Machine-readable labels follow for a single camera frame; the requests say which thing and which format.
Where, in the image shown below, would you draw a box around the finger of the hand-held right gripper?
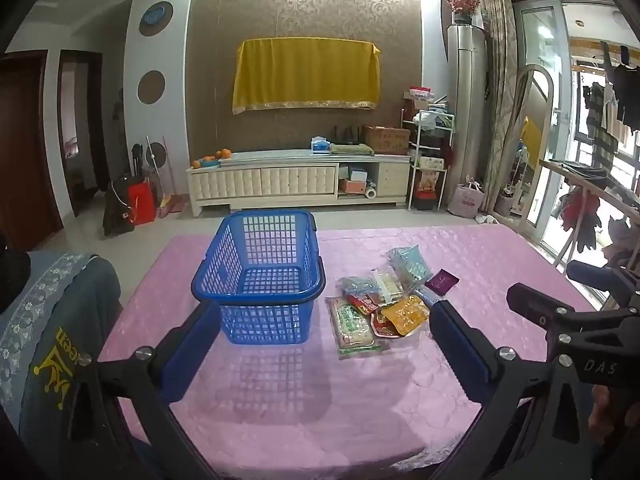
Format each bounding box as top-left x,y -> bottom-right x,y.
506,282 -> 577,332
567,261 -> 635,307

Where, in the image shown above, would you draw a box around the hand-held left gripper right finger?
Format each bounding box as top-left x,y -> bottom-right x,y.
430,302 -> 599,480

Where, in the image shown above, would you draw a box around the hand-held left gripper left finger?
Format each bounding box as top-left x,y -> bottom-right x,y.
66,300 -> 224,480

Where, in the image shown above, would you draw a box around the orange snack packet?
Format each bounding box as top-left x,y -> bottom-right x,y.
382,295 -> 431,337

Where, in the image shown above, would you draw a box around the small purple snack packet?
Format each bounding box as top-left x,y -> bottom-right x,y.
424,269 -> 460,296

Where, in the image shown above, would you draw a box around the blue plastic basket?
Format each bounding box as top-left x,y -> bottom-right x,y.
190,209 -> 326,346

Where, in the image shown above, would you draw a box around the white yellow snack packet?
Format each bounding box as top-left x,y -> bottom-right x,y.
370,267 -> 404,306

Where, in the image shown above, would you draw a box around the light blue snack packet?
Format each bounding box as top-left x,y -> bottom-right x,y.
387,245 -> 433,292

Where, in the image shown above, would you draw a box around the green white snack packet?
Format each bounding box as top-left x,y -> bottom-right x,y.
325,295 -> 391,361

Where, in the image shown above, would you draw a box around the person's right hand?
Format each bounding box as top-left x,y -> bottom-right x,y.
589,385 -> 640,443

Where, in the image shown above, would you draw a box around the clothes drying rack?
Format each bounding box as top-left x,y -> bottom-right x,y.
539,157 -> 640,262

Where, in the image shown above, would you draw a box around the pink bag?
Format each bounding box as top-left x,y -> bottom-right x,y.
447,179 -> 486,219

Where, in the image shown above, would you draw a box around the pink tablecloth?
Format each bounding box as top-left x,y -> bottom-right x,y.
97,225 -> 601,467

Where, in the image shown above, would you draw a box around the pink broom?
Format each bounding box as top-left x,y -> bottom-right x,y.
158,135 -> 189,217

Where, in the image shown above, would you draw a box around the red bag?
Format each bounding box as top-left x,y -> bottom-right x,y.
127,180 -> 157,226

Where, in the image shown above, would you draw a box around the black bag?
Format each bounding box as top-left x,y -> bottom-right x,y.
102,180 -> 136,237

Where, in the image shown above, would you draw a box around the hanging clothes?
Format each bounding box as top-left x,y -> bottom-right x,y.
582,42 -> 640,162

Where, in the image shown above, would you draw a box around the white TV cabinet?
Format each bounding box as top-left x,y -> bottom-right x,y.
186,149 -> 414,217

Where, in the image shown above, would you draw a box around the standing air conditioner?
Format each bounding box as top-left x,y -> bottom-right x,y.
446,24 -> 489,211

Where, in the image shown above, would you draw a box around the patterned curtain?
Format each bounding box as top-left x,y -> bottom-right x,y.
475,0 -> 519,214

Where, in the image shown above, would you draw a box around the cardboard box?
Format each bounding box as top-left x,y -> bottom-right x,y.
362,125 -> 411,156

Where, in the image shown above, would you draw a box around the green folded cloth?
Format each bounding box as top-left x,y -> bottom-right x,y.
330,143 -> 375,157

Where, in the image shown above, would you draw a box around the dark wooden door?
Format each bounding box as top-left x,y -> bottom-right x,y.
0,50 -> 64,252

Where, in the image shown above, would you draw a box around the yellow cloth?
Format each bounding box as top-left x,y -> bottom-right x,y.
232,37 -> 381,114

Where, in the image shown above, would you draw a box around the pink flower vase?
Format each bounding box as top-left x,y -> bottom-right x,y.
446,0 -> 481,25

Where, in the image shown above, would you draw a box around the white wire shelf rack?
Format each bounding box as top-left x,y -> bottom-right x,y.
407,109 -> 456,211

